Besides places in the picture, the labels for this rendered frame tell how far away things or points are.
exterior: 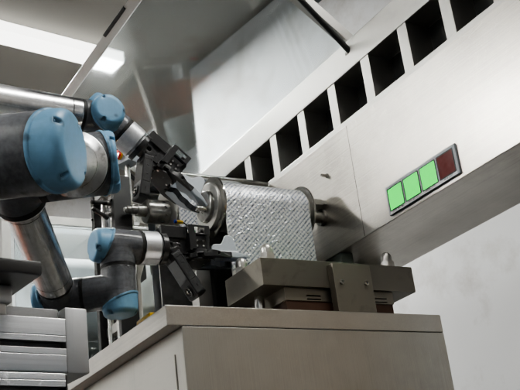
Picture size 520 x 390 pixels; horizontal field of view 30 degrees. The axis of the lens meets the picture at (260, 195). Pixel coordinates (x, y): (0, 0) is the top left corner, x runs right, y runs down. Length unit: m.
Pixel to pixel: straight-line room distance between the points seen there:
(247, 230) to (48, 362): 1.05
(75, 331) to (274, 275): 0.77
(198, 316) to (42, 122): 0.65
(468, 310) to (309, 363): 1.71
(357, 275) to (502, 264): 1.44
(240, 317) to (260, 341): 0.06
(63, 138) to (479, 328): 2.44
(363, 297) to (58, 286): 0.64
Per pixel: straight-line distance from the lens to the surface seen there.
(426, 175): 2.16
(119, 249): 2.07
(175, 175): 2.24
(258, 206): 2.32
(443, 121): 2.16
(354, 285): 2.11
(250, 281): 2.05
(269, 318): 1.92
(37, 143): 1.31
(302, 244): 2.34
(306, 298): 2.06
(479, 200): 2.24
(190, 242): 2.15
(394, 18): 2.37
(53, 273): 1.98
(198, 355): 1.82
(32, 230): 1.87
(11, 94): 2.04
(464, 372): 3.59
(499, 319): 3.50
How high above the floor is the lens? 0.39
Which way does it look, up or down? 22 degrees up
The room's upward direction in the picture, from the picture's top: 7 degrees counter-clockwise
